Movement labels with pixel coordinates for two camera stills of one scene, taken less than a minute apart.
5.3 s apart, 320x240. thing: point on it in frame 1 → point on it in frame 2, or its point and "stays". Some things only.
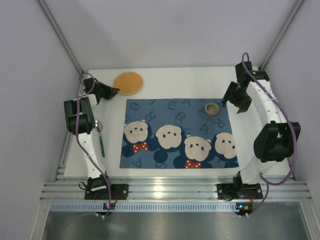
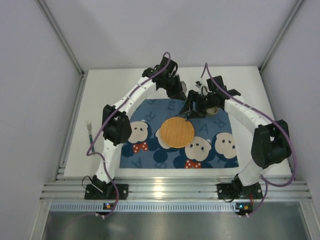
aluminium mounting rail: [170, 189] stays
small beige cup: [211, 109] stays
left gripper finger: [114, 91] → [184, 87]
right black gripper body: [238, 96] → [196, 100]
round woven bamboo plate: [129, 83] → [177, 132]
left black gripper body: [104, 90] → [175, 88]
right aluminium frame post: [281, 34] stays
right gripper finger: [244, 106] → [201, 113]
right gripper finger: [229, 92] → [186, 108]
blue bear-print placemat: [177, 133] stays
